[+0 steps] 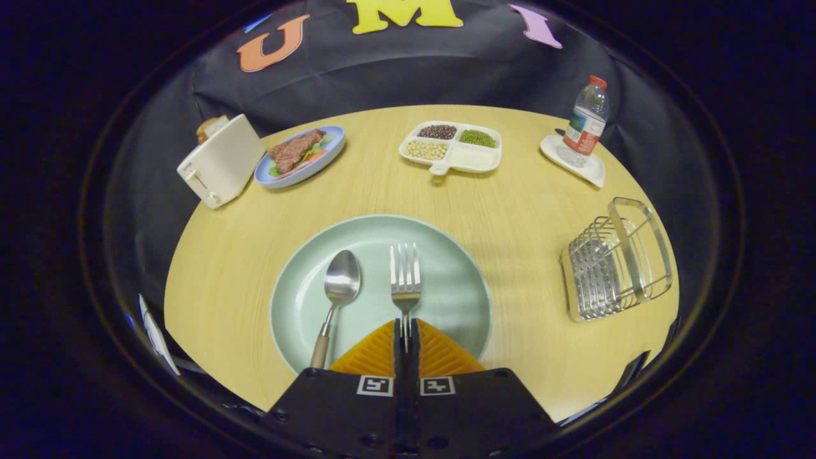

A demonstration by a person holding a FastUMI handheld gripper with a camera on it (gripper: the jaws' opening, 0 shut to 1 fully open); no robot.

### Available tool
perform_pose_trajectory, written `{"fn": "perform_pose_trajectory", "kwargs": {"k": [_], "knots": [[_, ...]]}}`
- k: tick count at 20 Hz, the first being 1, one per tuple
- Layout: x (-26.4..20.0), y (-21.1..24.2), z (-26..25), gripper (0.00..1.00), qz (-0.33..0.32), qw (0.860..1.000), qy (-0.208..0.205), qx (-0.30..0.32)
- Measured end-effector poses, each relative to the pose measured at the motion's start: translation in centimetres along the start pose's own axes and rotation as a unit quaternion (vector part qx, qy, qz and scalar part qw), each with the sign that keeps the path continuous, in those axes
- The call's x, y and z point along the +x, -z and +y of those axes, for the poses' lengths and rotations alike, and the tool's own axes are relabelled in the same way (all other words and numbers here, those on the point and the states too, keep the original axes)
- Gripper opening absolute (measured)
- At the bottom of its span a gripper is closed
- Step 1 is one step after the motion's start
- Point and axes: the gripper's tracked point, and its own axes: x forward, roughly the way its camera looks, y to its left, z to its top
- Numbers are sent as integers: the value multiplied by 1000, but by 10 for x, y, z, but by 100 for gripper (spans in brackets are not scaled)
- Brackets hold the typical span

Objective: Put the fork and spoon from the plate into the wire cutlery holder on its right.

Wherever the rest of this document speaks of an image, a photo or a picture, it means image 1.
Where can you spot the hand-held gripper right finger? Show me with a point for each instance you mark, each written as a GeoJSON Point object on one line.
{"type": "Point", "coordinates": [414, 363]}

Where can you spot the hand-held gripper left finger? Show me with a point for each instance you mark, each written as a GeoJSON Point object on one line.
{"type": "Point", "coordinates": [398, 363]}

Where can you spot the pale green plate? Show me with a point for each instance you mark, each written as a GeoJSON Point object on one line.
{"type": "Point", "coordinates": [446, 287]}

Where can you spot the white divided tray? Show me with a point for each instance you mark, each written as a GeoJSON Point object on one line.
{"type": "Point", "coordinates": [472, 159]}

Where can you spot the pile of yellow soybeans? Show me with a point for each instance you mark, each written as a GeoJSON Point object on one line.
{"type": "Point", "coordinates": [427, 150]}

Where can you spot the blue plate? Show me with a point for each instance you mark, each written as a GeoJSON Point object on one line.
{"type": "Point", "coordinates": [328, 156]}

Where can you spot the pile of dark red beans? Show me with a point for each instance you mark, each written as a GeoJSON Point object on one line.
{"type": "Point", "coordinates": [437, 132]}

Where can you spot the pile of green beans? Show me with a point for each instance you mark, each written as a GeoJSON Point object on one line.
{"type": "Point", "coordinates": [477, 138]}

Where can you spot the green lettuce garnish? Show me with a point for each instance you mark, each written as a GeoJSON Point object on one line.
{"type": "Point", "coordinates": [327, 138]}

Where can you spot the brown steak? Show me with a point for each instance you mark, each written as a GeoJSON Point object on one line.
{"type": "Point", "coordinates": [294, 150]}

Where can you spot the white flat sheet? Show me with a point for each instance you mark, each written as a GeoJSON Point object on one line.
{"type": "Point", "coordinates": [156, 331]}

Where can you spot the white square coaster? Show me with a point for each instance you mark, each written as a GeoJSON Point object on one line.
{"type": "Point", "coordinates": [590, 171]}

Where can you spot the white toaster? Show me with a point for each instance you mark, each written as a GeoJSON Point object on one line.
{"type": "Point", "coordinates": [223, 162]}

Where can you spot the clear water bottle red cap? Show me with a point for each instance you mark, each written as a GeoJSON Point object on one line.
{"type": "Point", "coordinates": [585, 124]}

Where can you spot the toasted bread slice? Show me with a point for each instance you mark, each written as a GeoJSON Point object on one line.
{"type": "Point", "coordinates": [210, 127]}

